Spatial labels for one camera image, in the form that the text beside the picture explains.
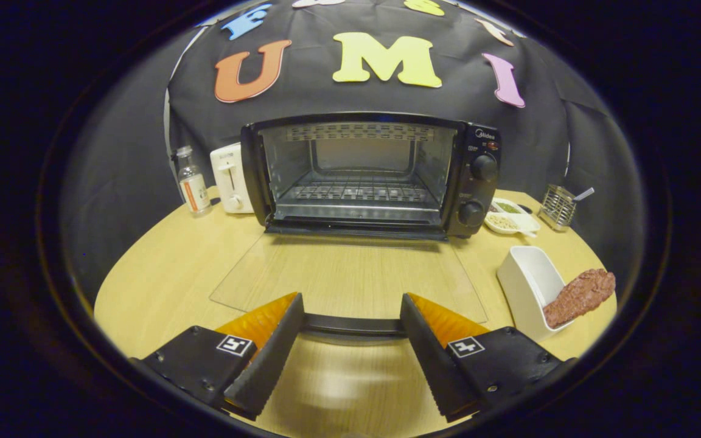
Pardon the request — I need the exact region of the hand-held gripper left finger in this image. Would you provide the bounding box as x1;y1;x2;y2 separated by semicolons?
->
130;292;305;420

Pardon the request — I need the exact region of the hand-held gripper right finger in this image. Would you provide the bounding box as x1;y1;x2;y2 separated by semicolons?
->
399;293;576;423

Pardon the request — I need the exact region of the brown meat steak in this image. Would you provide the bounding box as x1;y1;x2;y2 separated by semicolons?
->
543;268;617;329

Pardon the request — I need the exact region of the black toaster oven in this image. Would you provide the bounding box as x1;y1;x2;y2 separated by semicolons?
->
209;111;501;341

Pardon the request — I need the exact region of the white bread toaster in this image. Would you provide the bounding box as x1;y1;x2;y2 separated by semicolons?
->
209;142;255;215

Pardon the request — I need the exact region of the white plastic tray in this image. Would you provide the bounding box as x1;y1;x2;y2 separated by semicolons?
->
497;245;576;342

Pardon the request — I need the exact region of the white divided dish with grains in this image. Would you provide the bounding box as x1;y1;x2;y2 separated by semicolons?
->
484;198;542;238

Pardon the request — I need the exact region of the clear glass bottle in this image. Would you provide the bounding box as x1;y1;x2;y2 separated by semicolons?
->
175;145;212;215

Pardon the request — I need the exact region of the metal wire utensil holder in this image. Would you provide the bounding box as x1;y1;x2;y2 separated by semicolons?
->
537;184;577;232

